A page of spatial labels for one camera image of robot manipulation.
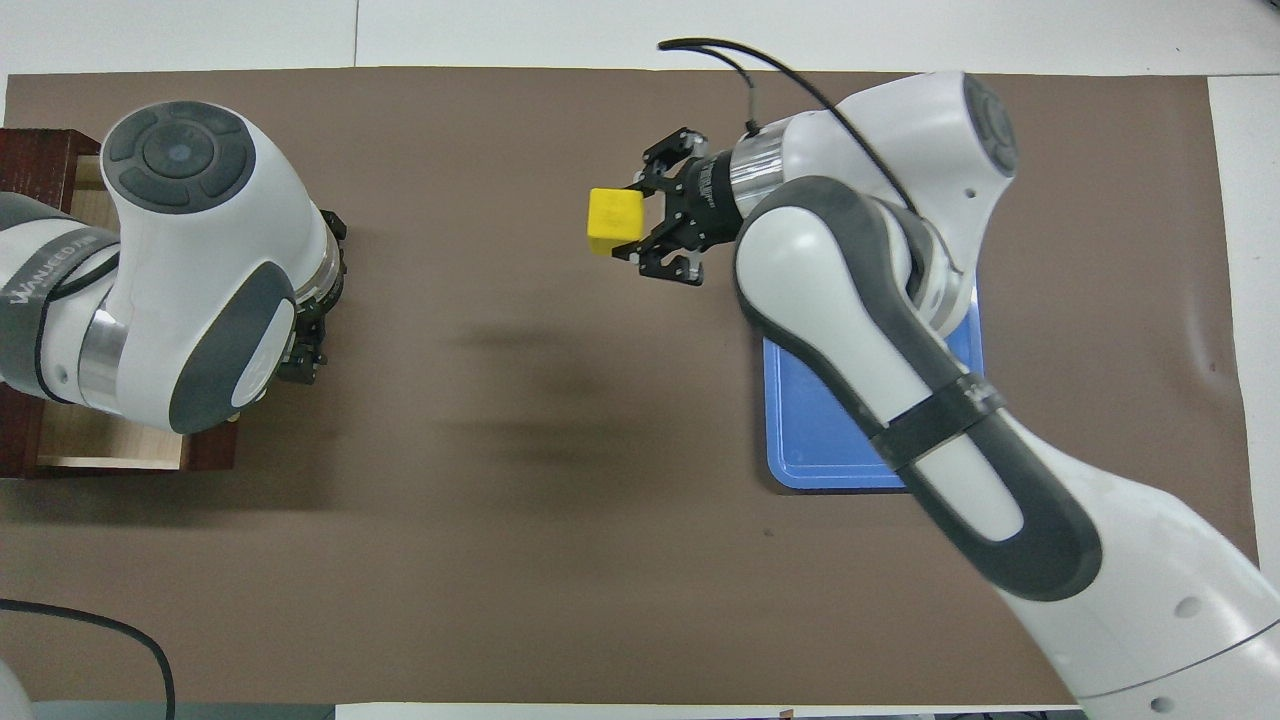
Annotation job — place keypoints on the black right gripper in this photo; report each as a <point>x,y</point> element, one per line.
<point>712,200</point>

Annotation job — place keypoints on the wooden drawer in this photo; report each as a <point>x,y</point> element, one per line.
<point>110,447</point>

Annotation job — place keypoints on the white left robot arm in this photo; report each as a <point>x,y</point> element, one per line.
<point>190,260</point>

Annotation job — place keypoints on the brown table mat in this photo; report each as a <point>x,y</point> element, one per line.
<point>500,500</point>

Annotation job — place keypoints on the yellow cube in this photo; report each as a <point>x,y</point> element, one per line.
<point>613,220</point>

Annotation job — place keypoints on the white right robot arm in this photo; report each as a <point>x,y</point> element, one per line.
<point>900,330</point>

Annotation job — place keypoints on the blue plastic tray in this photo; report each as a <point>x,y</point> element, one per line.
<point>820,440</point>

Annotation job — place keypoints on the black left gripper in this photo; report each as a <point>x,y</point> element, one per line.
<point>330,275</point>

